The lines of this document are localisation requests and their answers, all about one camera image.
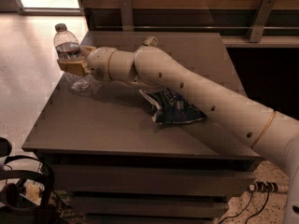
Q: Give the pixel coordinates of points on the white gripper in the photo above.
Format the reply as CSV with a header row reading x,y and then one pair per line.
x,y
98,62

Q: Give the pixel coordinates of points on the wooden wall counter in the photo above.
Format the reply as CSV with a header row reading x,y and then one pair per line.
x,y
229,18

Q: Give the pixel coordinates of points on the silver soda can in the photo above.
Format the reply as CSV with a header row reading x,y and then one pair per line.
x,y
151,41

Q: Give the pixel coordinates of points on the left metal shelf bracket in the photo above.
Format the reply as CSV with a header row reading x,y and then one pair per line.
x,y
127,19

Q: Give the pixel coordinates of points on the white power strip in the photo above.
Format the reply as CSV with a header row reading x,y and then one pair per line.
x,y
271,187

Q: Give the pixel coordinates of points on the clear plastic water bottle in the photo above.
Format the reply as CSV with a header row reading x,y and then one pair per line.
x,y
67,47

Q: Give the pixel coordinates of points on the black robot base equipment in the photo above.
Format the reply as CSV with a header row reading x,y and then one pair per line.
x,y
15,207

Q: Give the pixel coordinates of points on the right metal shelf bracket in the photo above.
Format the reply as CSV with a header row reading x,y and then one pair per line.
x,y
255,31

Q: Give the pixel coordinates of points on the grey drawer cabinet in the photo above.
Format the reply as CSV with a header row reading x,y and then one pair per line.
x,y
119,167

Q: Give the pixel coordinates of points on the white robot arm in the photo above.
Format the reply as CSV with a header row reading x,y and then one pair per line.
x,y
267,132

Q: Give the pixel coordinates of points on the blue crumpled chip bag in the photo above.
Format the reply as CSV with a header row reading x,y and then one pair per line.
x,y
170,108

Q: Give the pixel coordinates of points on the metal shelf bracket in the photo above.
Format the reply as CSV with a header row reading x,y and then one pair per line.
x,y
127,19
255,31

